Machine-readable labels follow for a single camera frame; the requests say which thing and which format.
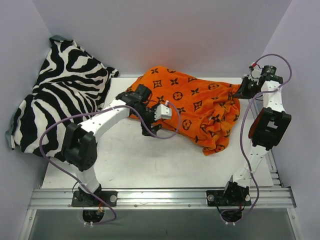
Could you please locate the orange patterned pillowcase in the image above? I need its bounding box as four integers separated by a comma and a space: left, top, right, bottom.
127, 66, 241, 156

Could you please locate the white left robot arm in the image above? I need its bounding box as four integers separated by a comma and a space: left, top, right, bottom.
61, 84, 172, 206

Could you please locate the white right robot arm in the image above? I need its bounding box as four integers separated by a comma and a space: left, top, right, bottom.
221, 63, 292, 205

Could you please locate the zebra print pillow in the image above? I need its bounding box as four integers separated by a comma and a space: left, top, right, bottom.
5, 35, 119, 160

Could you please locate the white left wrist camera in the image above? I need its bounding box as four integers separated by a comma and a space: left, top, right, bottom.
154, 103, 173, 121

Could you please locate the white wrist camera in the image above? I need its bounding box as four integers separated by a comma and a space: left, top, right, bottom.
248, 65, 262, 81
154, 103, 173, 121

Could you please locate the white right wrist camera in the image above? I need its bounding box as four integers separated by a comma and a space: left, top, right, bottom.
248, 65, 262, 81

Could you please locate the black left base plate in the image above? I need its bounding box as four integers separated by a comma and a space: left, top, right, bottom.
71, 188, 118, 208

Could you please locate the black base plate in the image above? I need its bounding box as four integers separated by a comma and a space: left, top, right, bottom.
71, 188, 118, 208
206, 190, 252, 207

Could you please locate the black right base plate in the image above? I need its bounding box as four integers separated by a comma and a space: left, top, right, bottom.
206, 190, 252, 207

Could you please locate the aluminium mounting rail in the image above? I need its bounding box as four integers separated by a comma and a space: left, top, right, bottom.
28, 187, 296, 210

